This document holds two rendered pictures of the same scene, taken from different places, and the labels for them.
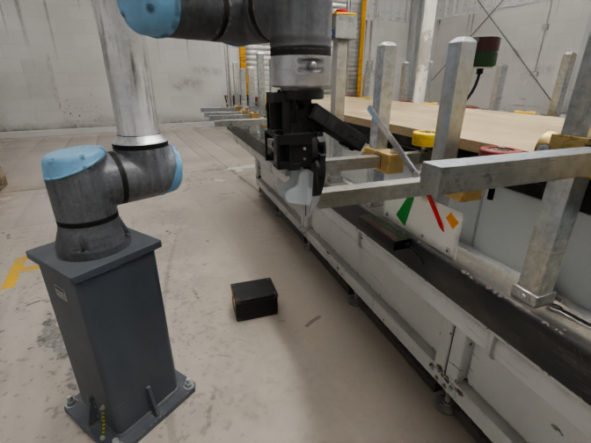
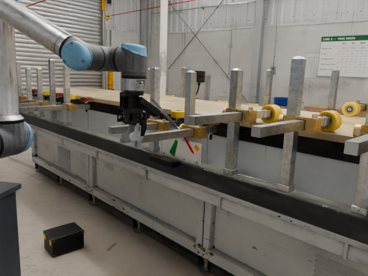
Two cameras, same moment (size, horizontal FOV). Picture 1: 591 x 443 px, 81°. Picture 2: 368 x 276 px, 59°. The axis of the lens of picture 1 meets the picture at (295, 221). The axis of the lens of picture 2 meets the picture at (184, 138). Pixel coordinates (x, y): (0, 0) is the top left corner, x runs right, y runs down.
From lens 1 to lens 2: 0.69 m
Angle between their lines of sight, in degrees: 26
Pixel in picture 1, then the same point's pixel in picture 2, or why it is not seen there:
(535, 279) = (229, 164)
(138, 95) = (11, 90)
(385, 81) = (156, 85)
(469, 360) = (213, 234)
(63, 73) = not seen: outside the picture
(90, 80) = not seen: outside the picture
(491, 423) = (228, 262)
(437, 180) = (194, 120)
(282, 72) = (130, 85)
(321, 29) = (144, 70)
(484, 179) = (206, 120)
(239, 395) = not seen: outside the picture
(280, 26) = (129, 68)
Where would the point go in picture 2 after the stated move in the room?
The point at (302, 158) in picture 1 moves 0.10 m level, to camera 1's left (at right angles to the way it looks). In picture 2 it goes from (136, 119) to (109, 120)
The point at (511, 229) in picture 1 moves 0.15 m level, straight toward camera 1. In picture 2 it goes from (222, 154) to (219, 162)
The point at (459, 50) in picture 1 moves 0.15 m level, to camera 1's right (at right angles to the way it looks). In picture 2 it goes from (190, 75) to (220, 76)
